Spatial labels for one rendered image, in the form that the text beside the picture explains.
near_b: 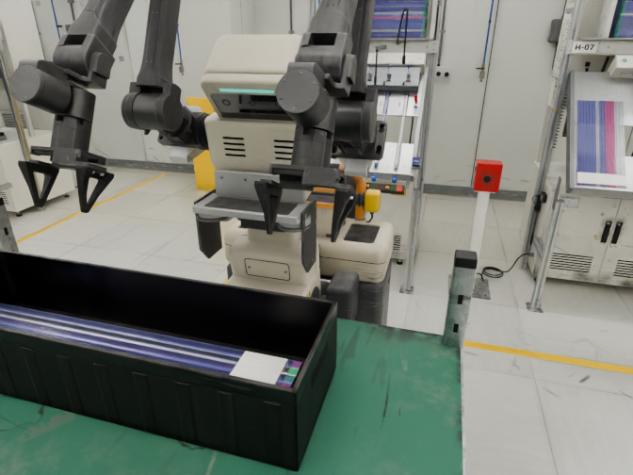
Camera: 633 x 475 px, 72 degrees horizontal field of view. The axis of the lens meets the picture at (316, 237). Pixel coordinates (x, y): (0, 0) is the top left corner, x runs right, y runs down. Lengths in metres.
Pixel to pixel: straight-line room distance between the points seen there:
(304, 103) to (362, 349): 0.37
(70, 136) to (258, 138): 0.38
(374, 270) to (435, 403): 0.77
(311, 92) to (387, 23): 2.25
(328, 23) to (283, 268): 0.62
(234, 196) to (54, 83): 0.44
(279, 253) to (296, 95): 0.60
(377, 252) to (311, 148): 0.74
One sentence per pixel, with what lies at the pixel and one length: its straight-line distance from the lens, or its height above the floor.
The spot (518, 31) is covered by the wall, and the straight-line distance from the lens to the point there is 4.31.
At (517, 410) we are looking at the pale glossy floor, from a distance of 2.09.
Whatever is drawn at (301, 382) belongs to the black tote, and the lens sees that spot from 0.47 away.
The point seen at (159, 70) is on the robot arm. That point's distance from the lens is 1.04.
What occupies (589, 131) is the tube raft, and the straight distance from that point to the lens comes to 2.67.
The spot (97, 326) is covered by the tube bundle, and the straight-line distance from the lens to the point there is 0.72.
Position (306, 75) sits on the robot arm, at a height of 1.34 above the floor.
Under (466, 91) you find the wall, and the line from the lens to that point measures 4.31.
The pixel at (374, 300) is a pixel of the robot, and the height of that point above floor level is 0.64.
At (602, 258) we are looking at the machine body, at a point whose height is 0.22.
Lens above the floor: 1.37
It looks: 24 degrees down
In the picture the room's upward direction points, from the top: straight up
